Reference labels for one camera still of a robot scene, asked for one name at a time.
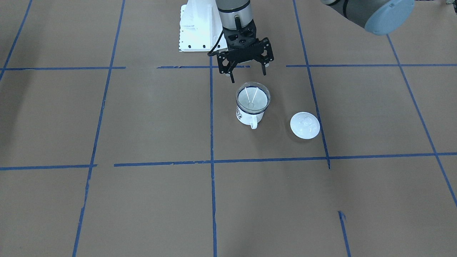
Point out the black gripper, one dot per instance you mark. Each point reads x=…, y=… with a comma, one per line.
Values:
x=224, y=64

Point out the white enamel mug lid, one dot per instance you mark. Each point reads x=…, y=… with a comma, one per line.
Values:
x=305, y=125

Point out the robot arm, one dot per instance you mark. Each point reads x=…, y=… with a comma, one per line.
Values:
x=378, y=17

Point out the white enamel mug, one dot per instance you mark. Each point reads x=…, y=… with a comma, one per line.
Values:
x=250, y=115

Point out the brown paper table cover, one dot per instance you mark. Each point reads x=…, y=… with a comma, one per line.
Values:
x=115, y=144

